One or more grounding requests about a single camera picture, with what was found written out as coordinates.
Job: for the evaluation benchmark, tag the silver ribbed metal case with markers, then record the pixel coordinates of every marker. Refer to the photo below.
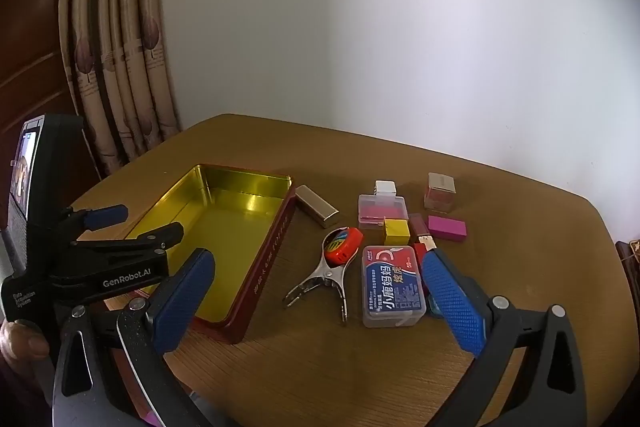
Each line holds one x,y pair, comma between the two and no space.
316,207

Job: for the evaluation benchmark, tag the dark wooden cabinet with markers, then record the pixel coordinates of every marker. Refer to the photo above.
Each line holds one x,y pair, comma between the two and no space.
33,80

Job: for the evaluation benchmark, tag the red gold tin box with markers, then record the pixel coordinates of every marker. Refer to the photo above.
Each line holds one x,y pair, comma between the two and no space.
239,215

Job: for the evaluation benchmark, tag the clear box with pink packet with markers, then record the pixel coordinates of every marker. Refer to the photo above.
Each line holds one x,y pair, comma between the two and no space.
374,209

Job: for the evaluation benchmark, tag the person's left hand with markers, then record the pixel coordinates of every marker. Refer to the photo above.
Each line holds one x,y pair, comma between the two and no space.
22,347

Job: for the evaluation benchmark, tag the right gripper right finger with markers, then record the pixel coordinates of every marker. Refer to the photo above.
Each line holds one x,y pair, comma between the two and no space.
549,388

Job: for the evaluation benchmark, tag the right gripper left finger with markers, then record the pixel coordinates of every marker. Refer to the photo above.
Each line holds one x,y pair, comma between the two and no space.
88,389

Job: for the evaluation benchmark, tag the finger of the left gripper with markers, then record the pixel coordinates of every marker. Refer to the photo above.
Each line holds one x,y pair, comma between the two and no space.
161,238
94,219

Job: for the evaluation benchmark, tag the pink beige small carton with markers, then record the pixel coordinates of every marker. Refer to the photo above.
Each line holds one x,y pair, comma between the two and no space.
440,192

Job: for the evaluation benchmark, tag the yellow block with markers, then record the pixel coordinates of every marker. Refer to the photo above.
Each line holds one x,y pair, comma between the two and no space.
397,232

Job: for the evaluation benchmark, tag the dark pink gold small box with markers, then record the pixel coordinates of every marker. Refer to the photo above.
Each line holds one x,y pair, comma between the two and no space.
419,229

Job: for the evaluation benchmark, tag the beige patterned curtain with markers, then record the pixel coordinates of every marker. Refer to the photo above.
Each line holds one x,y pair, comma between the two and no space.
115,65

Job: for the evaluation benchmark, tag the red block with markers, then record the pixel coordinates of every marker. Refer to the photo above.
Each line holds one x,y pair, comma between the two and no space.
421,249

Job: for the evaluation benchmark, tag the white chevron cube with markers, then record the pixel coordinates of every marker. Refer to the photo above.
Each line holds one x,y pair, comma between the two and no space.
385,188

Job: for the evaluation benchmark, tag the metal clamp with red tape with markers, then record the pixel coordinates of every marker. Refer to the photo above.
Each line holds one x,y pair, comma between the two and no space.
338,250

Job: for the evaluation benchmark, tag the magenta block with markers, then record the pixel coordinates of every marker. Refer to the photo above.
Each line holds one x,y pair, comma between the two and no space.
447,228

